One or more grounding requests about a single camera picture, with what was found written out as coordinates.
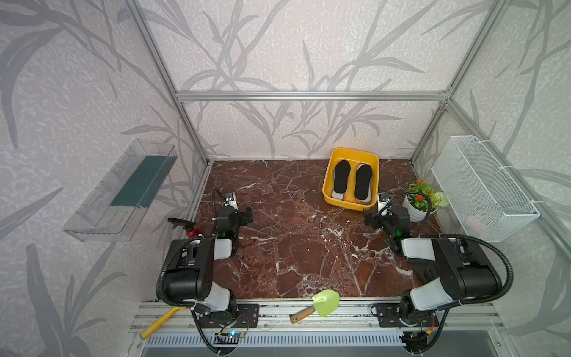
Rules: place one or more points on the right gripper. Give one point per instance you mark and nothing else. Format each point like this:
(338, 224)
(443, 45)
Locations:
(375, 218)

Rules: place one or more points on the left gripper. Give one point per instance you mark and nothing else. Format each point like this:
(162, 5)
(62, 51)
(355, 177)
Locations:
(242, 219)

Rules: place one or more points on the black insole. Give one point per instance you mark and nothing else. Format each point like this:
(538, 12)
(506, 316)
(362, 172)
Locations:
(341, 176)
(363, 180)

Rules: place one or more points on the grey insole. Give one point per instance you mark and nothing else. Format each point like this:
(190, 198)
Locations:
(338, 196)
(360, 202)

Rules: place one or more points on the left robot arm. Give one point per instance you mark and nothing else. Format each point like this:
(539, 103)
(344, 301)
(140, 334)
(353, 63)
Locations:
(186, 278)

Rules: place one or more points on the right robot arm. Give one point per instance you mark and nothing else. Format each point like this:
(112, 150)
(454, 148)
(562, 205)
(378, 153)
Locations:
(456, 269)

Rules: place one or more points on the yellow plastic storage box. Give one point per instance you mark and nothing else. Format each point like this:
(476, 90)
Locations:
(355, 158)

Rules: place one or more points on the potted artificial plant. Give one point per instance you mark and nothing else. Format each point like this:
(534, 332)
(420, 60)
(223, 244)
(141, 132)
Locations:
(422, 198)

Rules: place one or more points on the red spray bottle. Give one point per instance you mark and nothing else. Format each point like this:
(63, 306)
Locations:
(189, 227)

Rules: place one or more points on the green garden trowel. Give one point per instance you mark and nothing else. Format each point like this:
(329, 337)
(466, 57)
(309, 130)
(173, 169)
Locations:
(323, 303)

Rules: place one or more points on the green circuit board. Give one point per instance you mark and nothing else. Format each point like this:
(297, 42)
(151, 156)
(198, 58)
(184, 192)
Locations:
(230, 338)

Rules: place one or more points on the yellow plastic spatula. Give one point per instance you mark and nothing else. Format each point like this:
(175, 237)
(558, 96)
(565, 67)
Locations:
(159, 322)

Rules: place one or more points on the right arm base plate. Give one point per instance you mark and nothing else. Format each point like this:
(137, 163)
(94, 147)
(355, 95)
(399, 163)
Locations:
(399, 315)

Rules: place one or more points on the white wire basket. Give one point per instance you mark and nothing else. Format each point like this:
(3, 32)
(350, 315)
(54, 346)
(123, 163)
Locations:
(487, 201)

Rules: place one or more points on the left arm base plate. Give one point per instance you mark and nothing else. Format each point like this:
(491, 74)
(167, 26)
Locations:
(243, 315)

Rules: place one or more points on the clear plastic wall shelf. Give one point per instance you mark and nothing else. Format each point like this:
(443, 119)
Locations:
(119, 203)

